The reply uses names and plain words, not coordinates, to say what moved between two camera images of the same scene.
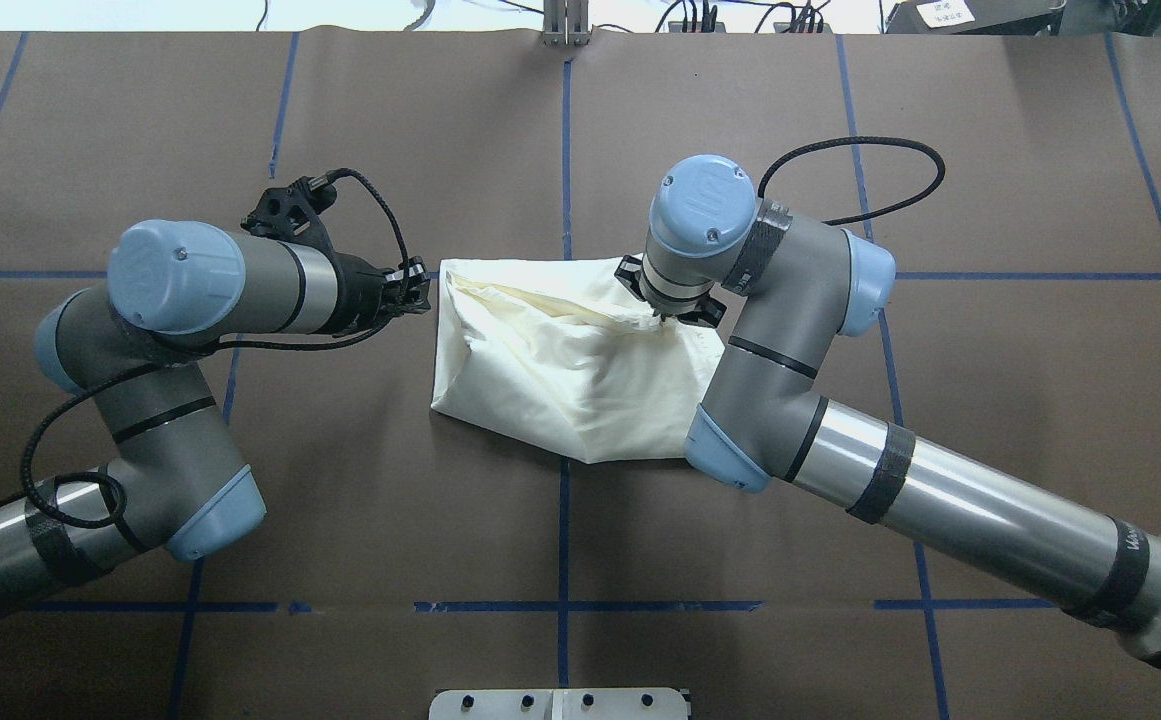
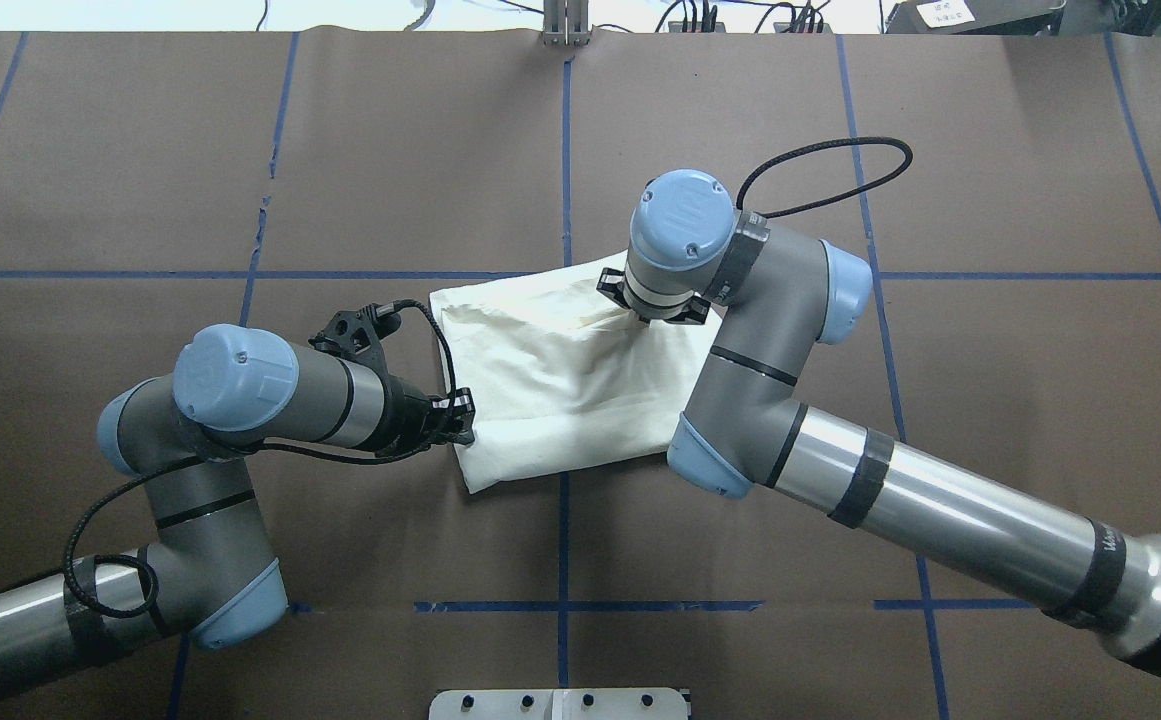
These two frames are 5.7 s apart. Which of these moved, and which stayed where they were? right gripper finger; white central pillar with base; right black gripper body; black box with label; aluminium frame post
Moved: right black gripper body; right gripper finger
Stayed: aluminium frame post; black box with label; white central pillar with base
